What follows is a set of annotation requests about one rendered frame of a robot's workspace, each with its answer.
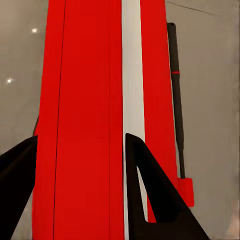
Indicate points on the radio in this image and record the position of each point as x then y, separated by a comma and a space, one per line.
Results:
107, 71

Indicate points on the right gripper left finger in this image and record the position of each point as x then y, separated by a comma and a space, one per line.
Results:
17, 180

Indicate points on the coffee table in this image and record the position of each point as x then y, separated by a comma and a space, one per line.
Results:
208, 45

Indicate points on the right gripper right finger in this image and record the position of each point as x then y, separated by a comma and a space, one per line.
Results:
174, 220

